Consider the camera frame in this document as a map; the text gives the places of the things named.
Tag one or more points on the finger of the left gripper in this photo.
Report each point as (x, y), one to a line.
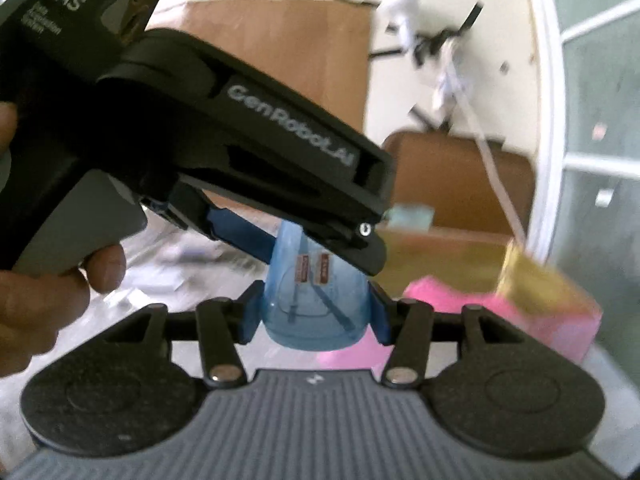
(228, 227)

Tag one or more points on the wood pattern board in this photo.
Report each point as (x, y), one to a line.
(319, 48)

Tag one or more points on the person's left hand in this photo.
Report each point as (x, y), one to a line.
(34, 310)

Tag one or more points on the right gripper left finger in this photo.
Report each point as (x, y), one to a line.
(223, 323)

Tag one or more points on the teal plastic cup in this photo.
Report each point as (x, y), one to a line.
(414, 217)

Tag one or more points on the brown chair back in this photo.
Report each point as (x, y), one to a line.
(446, 173)

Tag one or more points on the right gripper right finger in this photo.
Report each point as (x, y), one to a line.
(405, 325)

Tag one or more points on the blue transparent plastic case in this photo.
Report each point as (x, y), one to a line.
(313, 300)

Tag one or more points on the pink tin box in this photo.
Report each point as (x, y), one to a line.
(451, 268)

